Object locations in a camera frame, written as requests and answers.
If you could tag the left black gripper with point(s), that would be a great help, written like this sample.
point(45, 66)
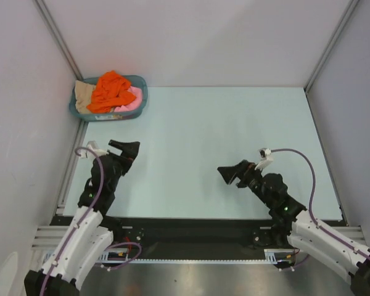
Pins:
point(127, 158)

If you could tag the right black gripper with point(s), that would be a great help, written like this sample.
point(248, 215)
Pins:
point(230, 172)

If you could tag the orange t-shirt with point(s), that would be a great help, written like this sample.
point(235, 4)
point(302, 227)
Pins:
point(112, 90)

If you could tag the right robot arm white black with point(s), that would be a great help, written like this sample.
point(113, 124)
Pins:
point(346, 257)

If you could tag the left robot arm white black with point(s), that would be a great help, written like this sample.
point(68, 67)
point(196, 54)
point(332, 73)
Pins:
point(91, 232)

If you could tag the beige t-shirt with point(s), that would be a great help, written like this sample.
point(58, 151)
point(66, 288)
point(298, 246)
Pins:
point(83, 94)

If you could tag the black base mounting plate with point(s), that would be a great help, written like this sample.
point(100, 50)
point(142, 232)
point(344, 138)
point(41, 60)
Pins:
point(198, 239)

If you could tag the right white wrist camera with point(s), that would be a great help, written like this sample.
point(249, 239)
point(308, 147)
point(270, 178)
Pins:
point(266, 159)

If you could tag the aluminium frame rail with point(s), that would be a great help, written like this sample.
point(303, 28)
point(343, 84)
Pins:
point(48, 237)

